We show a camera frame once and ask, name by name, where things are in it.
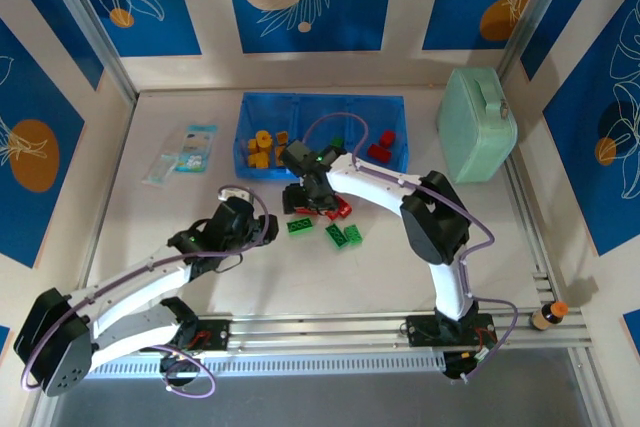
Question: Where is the blue three-compartment bin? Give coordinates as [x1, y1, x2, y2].
[233, 92, 411, 182]

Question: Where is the light blue snack packet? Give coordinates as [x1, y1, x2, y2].
[175, 122, 220, 174]

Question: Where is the clear plastic packet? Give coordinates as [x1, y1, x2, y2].
[141, 152, 181, 187]

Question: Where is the mint green zip case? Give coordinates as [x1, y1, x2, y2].
[435, 66, 519, 184]

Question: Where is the small brown bottle orange cap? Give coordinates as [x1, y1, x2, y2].
[530, 300, 570, 332]

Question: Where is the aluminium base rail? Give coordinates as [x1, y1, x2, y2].
[52, 314, 589, 351]

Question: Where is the aluminium side rail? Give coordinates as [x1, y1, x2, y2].
[502, 154, 569, 308]
[74, 96, 139, 318]

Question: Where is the white slotted cable duct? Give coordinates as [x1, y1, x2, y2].
[89, 350, 447, 377]

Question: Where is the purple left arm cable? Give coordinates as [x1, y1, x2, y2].
[19, 184, 279, 400]

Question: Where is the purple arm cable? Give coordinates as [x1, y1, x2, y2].
[304, 112, 519, 384]
[19, 184, 279, 400]

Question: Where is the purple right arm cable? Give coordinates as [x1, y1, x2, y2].
[304, 112, 519, 384]

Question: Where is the aluminium corner post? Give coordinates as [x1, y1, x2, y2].
[497, 0, 591, 84]
[37, 0, 137, 103]

